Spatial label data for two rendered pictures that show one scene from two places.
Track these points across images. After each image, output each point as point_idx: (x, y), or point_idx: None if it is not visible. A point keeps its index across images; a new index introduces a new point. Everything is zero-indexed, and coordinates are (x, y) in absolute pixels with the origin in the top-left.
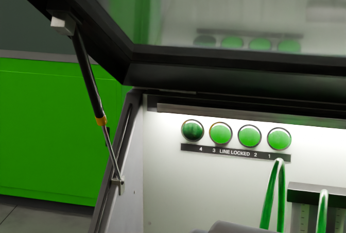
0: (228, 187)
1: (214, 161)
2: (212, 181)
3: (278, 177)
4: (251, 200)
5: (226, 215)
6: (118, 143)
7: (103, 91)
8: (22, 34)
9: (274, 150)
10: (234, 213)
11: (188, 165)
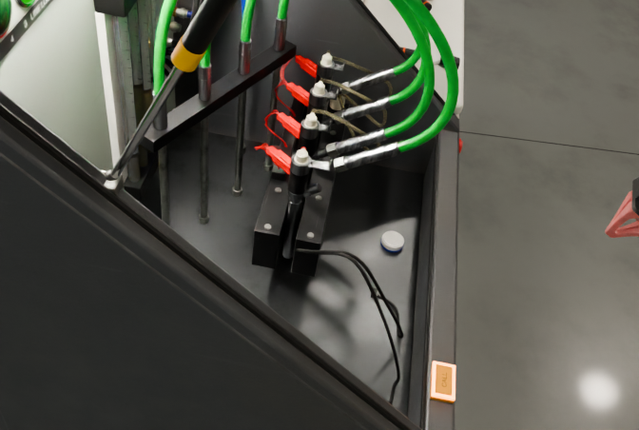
0: (50, 70)
1: (29, 43)
2: (36, 81)
3: None
4: (71, 64)
5: (59, 117)
6: (31, 131)
7: None
8: None
9: None
10: (63, 104)
11: (7, 88)
